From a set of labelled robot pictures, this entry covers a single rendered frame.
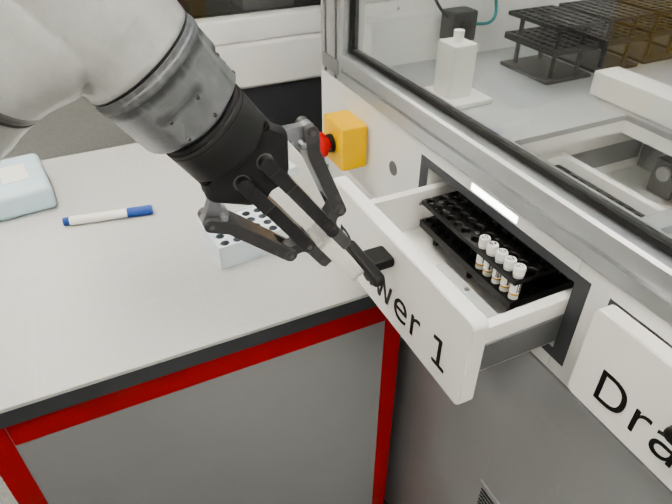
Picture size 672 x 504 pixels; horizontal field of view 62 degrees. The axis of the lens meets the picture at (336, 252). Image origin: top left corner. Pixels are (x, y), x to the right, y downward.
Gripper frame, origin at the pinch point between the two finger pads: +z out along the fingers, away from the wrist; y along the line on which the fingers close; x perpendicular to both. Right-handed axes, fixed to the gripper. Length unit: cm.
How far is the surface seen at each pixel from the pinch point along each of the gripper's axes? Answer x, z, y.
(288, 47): 80, 19, 18
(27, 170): 59, -7, -32
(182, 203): 44.3, 9.2, -16.4
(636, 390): -23.2, 13.9, 11.6
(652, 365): -23.4, 11.2, 13.6
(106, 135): 258, 69, -64
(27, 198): 51, -7, -33
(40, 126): 285, 51, -89
